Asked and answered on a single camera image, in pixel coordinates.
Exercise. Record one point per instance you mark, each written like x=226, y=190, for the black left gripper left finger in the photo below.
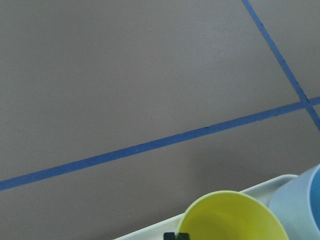
x=169, y=236

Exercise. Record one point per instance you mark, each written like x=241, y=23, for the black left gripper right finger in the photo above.
x=183, y=236

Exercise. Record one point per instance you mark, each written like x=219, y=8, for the yellow cup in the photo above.
x=229, y=215

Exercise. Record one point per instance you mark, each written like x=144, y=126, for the light blue cup front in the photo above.
x=296, y=204

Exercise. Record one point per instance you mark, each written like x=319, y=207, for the cream plastic tray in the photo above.
x=261, y=192

